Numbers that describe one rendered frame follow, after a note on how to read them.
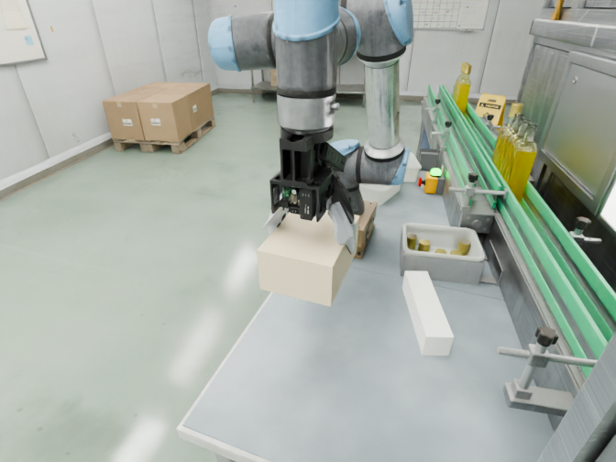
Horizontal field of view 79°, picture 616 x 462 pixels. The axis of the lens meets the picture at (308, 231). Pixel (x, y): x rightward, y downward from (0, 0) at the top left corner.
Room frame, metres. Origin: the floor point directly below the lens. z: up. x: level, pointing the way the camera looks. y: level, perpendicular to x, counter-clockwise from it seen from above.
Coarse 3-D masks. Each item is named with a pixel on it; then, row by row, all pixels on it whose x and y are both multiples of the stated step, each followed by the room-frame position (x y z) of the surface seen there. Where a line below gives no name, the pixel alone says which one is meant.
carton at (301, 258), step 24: (288, 216) 0.57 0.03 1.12; (288, 240) 0.49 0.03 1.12; (312, 240) 0.49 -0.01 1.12; (264, 264) 0.46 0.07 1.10; (288, 264) 0.45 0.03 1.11; (312, 264) 0.43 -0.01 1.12; (336, 264) 0.44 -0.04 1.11; (264, 288) 0.46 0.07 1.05; (288, 288) 0.45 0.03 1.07; (312, 288) 0.43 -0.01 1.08; (336, 288) 0.45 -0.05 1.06
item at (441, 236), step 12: (408, 228) 1.03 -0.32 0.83; (420, 228) 1.02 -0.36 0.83; (432, 228) 1.02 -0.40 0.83; (444, 228) 1.01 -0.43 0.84; (456, 228) 1.00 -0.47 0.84; (468, 228) 1.00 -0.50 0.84; (432, 240) 1.01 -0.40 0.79; (444, 240) 1.00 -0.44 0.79; (456, 240) 1.00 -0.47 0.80; (408, 252) 0.88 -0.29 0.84; (420, 252) 0.87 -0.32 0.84; (432, 252) 0.87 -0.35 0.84; (468, 252) 0.95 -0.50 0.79; (480, 252) 0.87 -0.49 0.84
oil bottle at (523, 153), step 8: (520, 144) 1.09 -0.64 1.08; (528, 144) 1.08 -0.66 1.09; (512, 152) 1.11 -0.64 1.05; (520, 152) 1.08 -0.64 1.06; (528, 152) 1.07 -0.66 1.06; (536, 152) 1.07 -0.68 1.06; (512, 160) 1.09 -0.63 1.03; (520, 160) 1.08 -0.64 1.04; (528, 160) 1.07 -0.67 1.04; (512, 168) 1.08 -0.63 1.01; (520, 168) 1.07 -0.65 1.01; (528, 168) 1.07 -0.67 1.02; (504, 176) 1.12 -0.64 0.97; (512, 176) 1.08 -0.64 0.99; (520, 176) 1.07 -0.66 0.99; (528, 176) 1.07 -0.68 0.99; (512, 184) 1.08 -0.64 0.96; (520, 184) 1.07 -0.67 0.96; (512, 192) 1.07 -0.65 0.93; (520, 192) 1.07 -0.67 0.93; (520, 200) 1.07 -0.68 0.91
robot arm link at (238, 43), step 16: (240, 16) 0.62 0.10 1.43; (256, 16) 0.61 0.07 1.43; (272, 16) 0.60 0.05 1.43; (208, 32) 0.62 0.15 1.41; (224, 32) 0.61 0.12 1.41; (240, 32) 0.60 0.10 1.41; (256, 32) 0.59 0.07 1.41; (224, 48) 0.60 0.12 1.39; (240, 48) 0.60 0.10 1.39; (256, 48) 0.59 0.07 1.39; (224, 64) 0.62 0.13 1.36; (240, 64) 0.61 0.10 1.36; (256, 64) 0.60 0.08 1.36; (272, 64) 0.59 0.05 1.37
